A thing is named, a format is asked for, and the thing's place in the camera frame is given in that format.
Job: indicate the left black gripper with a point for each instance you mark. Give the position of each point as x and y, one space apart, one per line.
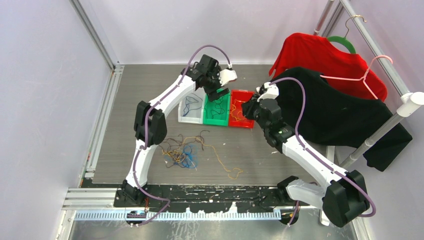
213 94

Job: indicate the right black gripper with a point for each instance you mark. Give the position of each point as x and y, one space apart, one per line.
248 106

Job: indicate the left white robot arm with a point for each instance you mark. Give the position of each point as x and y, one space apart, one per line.
150 124

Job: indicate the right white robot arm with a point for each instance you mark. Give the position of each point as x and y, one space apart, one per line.
339 194

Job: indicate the red plastic bin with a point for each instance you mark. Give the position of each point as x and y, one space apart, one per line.
236 118

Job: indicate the green plastic bin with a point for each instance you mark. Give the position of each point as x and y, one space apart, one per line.
216 112

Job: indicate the white plastic bin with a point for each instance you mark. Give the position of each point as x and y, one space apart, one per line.
191 108

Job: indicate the red shirt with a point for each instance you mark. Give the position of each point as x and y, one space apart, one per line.
318 54

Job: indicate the pink clothes hanger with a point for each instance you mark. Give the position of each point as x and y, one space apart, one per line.
363 78

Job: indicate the green clothes hanger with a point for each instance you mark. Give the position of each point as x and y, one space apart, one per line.
342 40

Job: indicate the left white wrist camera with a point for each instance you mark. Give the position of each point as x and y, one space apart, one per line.
226 76

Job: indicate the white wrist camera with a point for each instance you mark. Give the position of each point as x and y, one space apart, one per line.
267 91
226 76

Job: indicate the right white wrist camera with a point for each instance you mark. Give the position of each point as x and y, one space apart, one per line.
267 91

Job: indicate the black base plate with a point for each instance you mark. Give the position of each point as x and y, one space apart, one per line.
204 198

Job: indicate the aluminium frame rail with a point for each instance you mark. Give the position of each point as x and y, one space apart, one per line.
87 196

